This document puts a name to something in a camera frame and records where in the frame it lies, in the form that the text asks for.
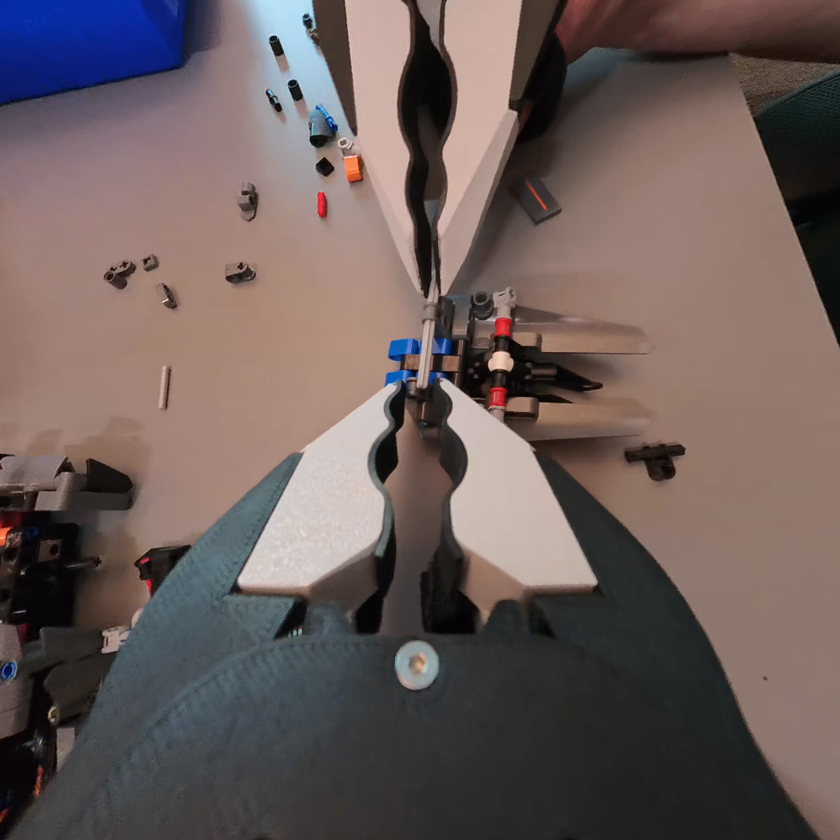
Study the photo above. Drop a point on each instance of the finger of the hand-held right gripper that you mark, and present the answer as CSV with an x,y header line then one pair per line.
x,y
374,65
492,52

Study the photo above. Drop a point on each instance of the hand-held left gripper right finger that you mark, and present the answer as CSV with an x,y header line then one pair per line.
x,y
518,525

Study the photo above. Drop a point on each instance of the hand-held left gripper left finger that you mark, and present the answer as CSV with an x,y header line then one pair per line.
x,y
308,525

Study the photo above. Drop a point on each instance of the grey winged lego assembly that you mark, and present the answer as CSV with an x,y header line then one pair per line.
x,y
518,367

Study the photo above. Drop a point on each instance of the long light grey lego axle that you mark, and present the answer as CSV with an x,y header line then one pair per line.
x,y
428,341

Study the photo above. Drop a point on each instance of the person's right forearm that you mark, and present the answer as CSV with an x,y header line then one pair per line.
x,y
656,26

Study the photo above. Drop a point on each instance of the blue lego long pin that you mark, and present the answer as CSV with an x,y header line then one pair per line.
x,y
326,117

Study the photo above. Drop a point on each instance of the black angled lego connector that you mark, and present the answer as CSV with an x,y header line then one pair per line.
x,y
308,23

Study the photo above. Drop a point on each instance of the orange lego curved brick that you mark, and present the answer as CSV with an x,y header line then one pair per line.
x,y
353,169

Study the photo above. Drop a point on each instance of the small black square lego piece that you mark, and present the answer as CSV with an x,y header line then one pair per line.
x,y
324,166

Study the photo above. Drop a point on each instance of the dark grey orange-striped lego tile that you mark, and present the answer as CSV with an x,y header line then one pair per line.
x,y
538,200

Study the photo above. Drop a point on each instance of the black lego T connector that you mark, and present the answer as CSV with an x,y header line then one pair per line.
x,y
656,454

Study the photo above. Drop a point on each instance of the dark grey curved lego connector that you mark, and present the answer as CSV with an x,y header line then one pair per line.
x,y
247,200

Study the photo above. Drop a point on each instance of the short light grey lego axle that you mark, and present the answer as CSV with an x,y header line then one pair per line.
x,y
165,387

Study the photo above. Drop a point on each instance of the dark grey lego axle connector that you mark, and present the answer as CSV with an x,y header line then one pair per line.
x,y
240,272

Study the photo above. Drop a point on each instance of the large lego vehicle build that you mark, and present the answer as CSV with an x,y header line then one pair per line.
x,y
39,577

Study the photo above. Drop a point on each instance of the tiny dark grey lego piece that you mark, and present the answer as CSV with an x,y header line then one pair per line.
x,y
149,262

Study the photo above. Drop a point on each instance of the dark grey double lego connector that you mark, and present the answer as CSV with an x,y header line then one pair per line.
x,y
119,274

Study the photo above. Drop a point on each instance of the dark grey curved panel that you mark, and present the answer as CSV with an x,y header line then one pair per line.
x,y
318,134

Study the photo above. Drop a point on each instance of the blue plastic bin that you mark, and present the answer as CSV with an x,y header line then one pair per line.
x,y
79,46

